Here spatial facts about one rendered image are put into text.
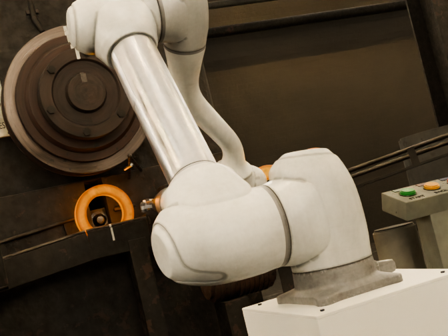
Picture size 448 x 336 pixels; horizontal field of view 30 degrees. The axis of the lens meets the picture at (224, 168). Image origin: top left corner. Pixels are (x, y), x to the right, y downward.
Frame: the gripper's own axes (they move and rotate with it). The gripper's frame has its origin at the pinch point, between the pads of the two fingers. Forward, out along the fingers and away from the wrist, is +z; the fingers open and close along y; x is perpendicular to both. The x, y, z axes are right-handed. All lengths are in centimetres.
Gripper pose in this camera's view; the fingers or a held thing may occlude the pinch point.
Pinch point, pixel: (149, 204)
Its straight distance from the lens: 254.5
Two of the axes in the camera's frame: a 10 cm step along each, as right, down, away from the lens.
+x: -2.0, -9.8, -0.2
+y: 9.1, -1.9, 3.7
